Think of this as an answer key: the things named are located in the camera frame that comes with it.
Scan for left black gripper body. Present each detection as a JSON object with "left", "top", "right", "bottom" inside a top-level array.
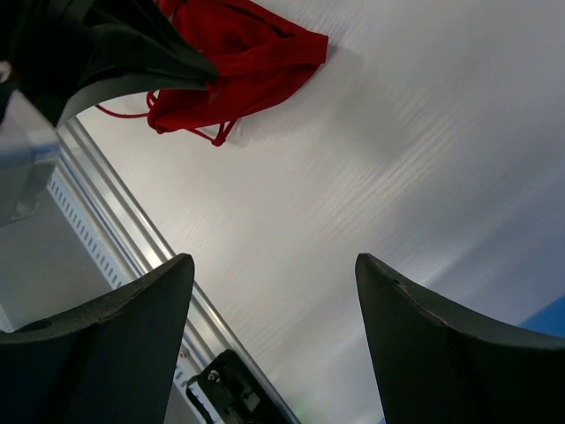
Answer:
[{"left": 1, "top": 1, "right": 102, "bottom": 124}]

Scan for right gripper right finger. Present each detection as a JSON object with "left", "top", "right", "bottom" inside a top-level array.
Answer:
[{"left": 355, "top": 254, "right": 564, "bottom": 423}]

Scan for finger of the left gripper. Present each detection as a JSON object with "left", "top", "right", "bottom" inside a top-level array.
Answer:
[{"left": 53, "top": 1, "right": 218, "bottom": 125}]

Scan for red bra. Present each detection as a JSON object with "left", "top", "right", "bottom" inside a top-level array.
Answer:
[{"left": 94, "top": 0, "right": 330, "bottom": 148}]

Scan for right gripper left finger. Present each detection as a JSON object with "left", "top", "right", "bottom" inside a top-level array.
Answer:
[{"left": 1, "top": 254, "right": 194, "bottom": 423}]

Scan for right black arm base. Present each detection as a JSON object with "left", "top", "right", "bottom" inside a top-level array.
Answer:
[{"left": 185, "top": 350, "right": 296, "bottom": 424}]

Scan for aluminium front rail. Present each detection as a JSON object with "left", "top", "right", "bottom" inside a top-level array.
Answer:
[{"left": 58, "top": 117, "right": 298, "bottom": 423}]

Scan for slotted grey cable duct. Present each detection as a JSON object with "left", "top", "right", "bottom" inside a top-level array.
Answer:
[{"left": 47, "top": 169, "right": 129, "bottom": 290}]

